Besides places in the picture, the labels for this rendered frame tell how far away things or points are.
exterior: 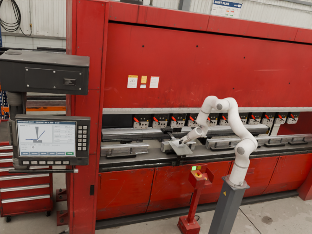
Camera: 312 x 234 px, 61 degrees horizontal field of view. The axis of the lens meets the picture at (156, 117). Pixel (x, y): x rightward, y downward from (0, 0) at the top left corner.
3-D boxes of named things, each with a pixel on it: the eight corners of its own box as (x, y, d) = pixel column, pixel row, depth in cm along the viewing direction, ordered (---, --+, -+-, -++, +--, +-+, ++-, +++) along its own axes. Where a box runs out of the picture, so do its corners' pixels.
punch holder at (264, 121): (262, 124, 318) (266, 112, 311) (257, 121, 325) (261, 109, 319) (271, 124, 323) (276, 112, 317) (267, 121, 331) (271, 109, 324)
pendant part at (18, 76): (7, 181, 181) (-6, 57, 146) (16, 160, 202) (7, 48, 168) (85, 180, 193) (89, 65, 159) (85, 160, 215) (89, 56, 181)
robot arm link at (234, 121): (241, 157, 220) (250, 151, 231) (254, 152, 212) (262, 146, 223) (215, 102, 226) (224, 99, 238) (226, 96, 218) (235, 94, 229)
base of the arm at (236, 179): (250, 187, 230) (257, 169, 223) (233, 190, 223) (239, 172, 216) (237, 174, 246) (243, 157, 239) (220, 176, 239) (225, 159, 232)
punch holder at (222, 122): (219, 126, 296) (223, 113, 290) (215, 122, 304) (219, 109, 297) (230, 126, 302) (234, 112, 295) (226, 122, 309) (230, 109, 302)
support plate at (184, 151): (177, 155, 263) (177, 154, 262) (167, 142, 285) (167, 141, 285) (193, 154, 269) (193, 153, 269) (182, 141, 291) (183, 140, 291)
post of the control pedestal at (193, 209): (188, 223, 300) (198, 185, 278) (186, 220, 304) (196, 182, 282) (192, 223, 302) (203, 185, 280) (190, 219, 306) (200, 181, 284)
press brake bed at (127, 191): (93, 231, 287) (97, 167, 253) (90, 217, 304) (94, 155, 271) (298, 196, 395) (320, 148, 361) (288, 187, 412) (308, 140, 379)
